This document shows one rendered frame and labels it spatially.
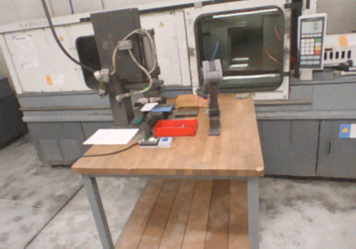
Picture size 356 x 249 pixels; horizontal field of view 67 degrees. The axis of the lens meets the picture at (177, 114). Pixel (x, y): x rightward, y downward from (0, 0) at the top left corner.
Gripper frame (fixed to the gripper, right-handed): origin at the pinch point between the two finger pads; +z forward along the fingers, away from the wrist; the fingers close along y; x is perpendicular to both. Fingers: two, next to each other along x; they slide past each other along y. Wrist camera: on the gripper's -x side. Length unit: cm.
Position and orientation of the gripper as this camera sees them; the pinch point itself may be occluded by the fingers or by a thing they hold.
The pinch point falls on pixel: (197, 103)
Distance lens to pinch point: 178.2
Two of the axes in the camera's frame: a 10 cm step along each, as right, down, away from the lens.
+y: -8.8, -4.7, 1.2
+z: -3.7, 8.1, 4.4
